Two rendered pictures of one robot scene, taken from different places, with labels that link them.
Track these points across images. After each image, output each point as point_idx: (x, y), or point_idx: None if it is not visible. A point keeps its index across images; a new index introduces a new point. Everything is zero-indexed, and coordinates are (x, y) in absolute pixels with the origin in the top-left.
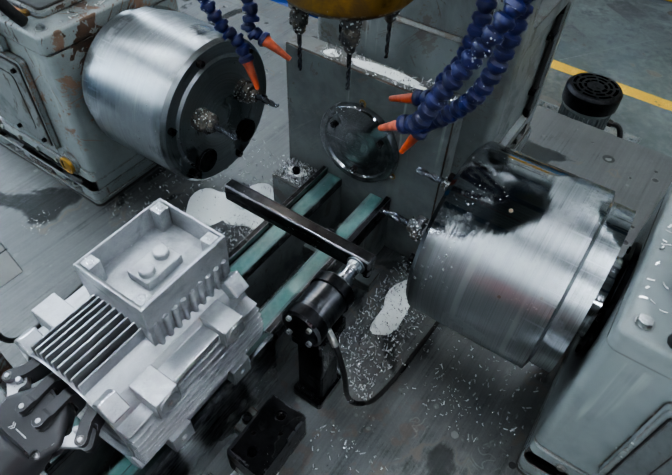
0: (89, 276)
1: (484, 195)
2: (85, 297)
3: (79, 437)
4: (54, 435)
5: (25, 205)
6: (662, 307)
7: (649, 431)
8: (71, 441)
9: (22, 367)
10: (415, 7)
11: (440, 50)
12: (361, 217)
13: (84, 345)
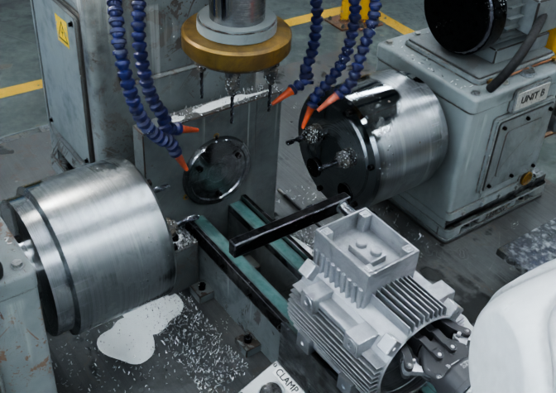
0: (381, 270)
1: (374, 104)
2: (349, 320)
3: (466, 330)
4: (460, 344)
5: None
6: (468, 85)
7: (494, 141)
8: (463, 340)
9: (405, 356)
10: (183, 56)
11: (210, 74)
12: (253, 217)
13: (419, 298)
